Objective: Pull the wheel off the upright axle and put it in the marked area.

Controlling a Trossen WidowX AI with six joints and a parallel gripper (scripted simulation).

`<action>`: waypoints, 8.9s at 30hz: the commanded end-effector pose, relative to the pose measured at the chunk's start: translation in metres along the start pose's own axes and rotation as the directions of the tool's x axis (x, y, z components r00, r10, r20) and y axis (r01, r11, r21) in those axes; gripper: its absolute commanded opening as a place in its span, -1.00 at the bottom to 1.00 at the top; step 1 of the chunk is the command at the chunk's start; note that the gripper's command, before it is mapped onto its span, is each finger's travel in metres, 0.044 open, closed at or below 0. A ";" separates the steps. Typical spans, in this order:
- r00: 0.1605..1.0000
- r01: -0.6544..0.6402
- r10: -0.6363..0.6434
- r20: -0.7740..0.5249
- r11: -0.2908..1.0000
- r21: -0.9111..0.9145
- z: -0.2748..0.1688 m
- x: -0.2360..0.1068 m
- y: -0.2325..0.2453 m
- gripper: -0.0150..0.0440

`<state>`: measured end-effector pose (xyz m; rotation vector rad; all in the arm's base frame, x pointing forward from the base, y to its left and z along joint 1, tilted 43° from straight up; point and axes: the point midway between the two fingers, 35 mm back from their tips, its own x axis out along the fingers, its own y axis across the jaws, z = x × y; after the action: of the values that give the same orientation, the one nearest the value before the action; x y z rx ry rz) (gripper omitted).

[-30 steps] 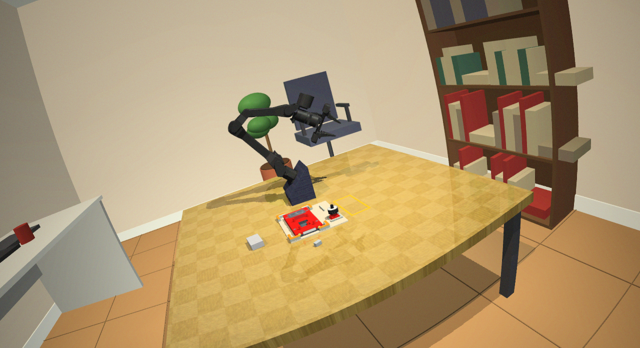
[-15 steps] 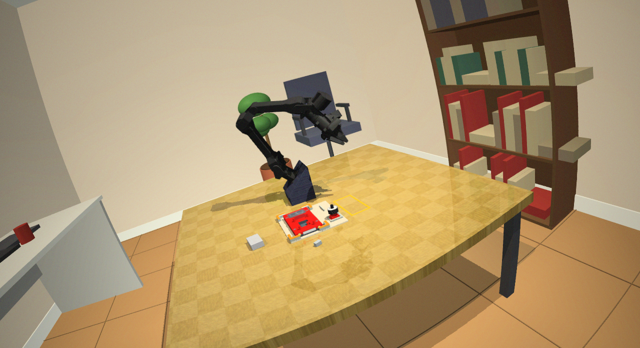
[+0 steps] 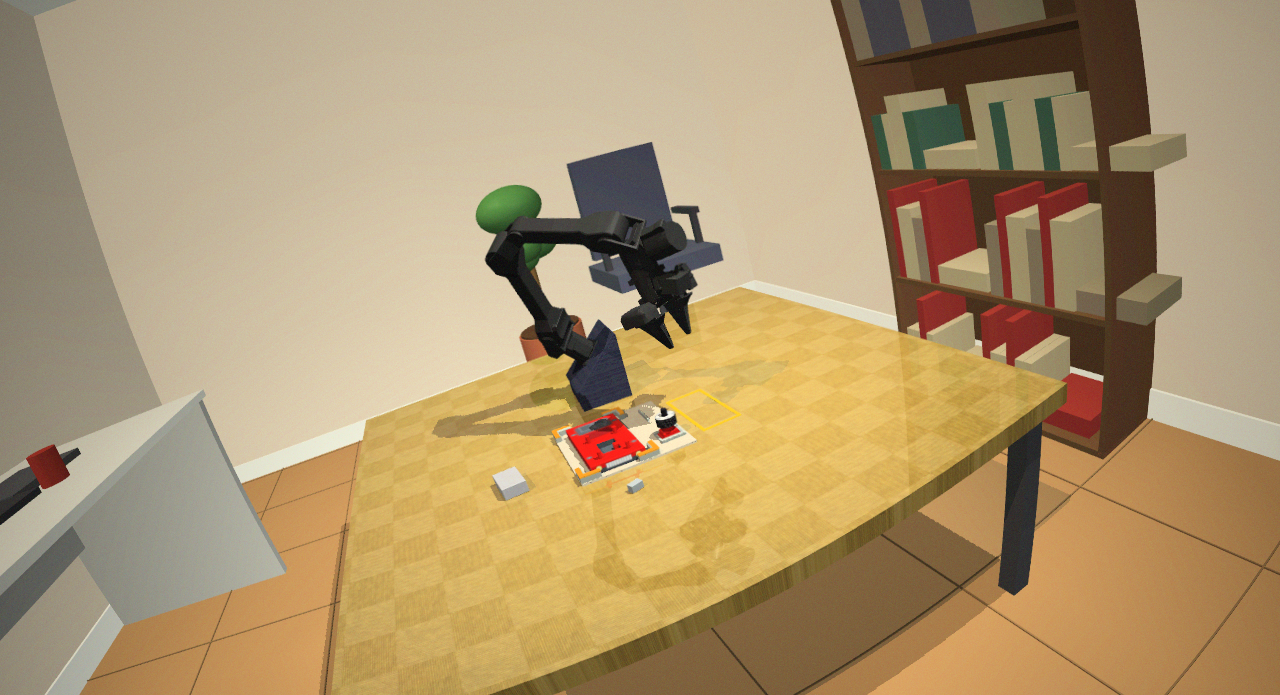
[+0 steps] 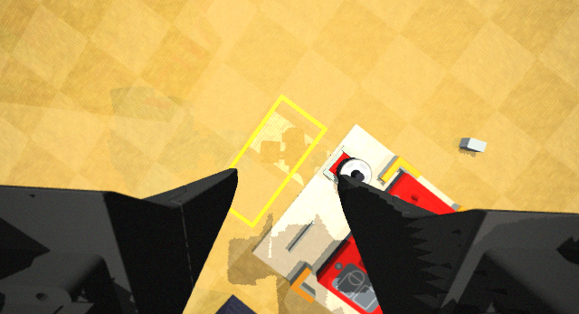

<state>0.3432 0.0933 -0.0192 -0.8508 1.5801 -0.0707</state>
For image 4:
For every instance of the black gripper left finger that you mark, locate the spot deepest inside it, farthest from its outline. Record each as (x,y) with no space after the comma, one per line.
(155,248)

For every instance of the small white block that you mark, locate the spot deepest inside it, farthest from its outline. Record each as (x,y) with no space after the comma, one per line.
(473,144)

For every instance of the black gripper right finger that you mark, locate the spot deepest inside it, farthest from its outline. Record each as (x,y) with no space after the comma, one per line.
(420,262)

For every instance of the yellow rectangular outline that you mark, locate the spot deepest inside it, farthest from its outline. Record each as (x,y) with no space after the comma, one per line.
(257,130)

